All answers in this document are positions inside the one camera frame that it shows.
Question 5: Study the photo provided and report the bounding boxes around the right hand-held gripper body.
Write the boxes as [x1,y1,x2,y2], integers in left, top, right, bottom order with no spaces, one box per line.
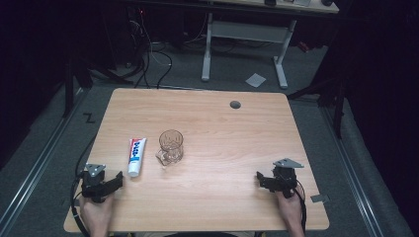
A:
[272,158,304,199]

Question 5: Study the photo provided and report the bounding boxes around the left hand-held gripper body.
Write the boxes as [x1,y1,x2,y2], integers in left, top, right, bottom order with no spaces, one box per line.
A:
[80,163,115,203]

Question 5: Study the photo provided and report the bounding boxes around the white toothpaste tube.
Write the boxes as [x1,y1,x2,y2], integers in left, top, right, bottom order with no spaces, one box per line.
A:
[127,137,148,178]

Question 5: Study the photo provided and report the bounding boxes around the clear glass cup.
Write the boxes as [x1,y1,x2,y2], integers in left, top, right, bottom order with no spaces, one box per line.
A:
[155,128,185,168]

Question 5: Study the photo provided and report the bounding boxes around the person's left hand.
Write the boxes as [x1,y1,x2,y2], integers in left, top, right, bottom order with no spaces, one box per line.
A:
[78,193,115,230]

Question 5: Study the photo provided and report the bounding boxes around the person's right hand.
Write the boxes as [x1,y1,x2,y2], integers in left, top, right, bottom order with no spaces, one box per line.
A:
[276,188,306,229]

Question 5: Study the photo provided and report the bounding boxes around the black metal stand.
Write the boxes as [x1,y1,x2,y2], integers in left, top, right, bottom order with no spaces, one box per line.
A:
[61,53,134,119]
[286,73,349,140]

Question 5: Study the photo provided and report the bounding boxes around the white paper sheet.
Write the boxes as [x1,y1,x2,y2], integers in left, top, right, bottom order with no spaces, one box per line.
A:
[245,72,267,89]

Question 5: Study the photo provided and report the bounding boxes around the white-framed desk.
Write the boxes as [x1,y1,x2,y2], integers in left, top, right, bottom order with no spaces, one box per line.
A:
[201,0,340,90]

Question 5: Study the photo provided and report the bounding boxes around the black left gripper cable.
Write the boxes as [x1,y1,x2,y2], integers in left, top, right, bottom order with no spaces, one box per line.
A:
[69,132,99,237]

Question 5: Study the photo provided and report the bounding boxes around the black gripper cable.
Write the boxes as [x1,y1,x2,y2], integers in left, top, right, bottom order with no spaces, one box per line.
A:
[69,132,99,237]
[293,179,308,233]

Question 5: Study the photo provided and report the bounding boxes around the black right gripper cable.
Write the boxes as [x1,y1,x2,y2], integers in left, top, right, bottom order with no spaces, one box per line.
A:
[293,179,308,233]

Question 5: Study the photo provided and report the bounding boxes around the metal floor rail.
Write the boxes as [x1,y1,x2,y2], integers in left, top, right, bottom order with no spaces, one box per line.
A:
[319,104,384,237]
[0,88,91,233]

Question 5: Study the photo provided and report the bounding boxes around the black floor cables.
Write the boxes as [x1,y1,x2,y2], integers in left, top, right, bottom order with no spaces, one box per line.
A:
[126,19,174,90]

